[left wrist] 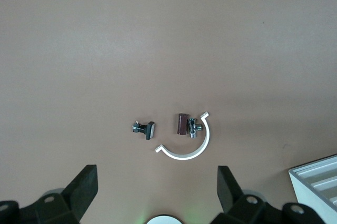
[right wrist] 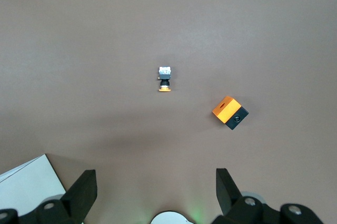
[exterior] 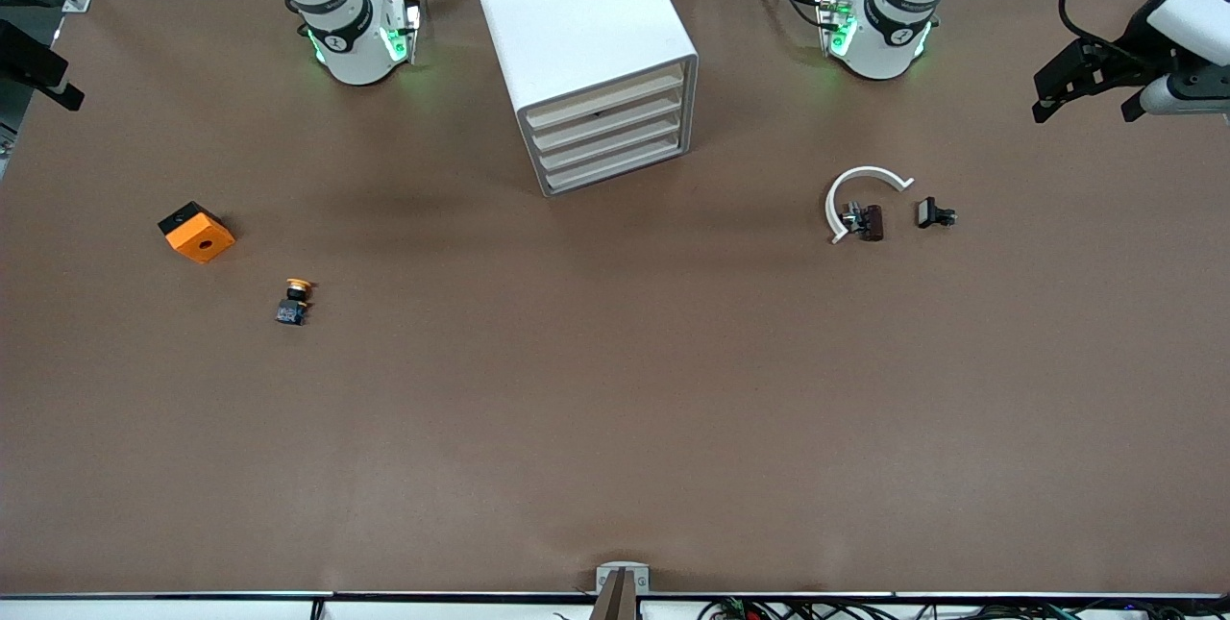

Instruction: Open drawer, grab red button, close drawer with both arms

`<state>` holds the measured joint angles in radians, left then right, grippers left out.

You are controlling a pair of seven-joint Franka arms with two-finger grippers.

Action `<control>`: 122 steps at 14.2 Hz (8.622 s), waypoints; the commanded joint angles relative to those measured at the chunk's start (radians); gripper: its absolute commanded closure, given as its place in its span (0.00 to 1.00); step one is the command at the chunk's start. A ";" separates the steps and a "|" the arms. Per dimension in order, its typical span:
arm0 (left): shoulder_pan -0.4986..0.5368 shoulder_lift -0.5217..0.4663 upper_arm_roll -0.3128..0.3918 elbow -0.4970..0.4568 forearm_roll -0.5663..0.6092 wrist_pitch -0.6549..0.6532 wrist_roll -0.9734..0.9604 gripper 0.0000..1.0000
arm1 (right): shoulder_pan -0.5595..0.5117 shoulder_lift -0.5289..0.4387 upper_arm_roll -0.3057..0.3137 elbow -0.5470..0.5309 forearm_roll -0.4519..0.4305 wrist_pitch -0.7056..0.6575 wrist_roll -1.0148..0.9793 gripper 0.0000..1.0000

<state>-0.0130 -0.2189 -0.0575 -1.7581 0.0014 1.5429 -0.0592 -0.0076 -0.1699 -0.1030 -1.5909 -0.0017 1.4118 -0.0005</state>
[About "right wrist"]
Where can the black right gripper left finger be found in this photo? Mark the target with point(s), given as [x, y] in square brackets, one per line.
[79, 195]

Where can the orange mushroom push button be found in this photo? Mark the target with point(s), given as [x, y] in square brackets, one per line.
[164, 76]

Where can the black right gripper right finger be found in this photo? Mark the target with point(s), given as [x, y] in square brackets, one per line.
[226, 195]

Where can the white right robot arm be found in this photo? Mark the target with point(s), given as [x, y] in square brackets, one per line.
[168, 218]

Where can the orange and black button box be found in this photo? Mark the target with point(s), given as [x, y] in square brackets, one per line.
[226, 109]

